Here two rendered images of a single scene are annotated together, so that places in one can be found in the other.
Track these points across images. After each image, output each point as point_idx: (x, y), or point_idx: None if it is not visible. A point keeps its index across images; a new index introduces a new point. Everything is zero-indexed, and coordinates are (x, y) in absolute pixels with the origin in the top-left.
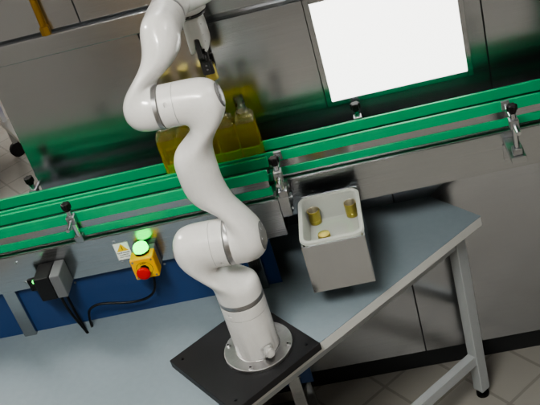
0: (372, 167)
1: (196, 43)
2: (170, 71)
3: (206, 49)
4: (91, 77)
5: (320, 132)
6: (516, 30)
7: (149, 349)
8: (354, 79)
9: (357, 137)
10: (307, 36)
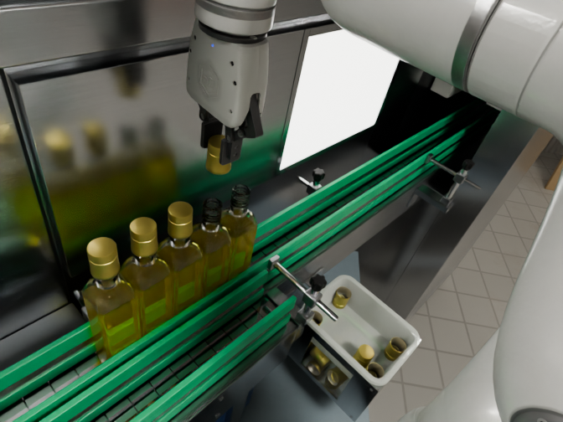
0: (342, 243)
1: (251, 102)
2: (85, 155)
3: (260, 115)
4: None
5: (288, 213)
6: (402, 84)
7: None
8: (305, 141)
9: (342, 214)
10: (291, 85)
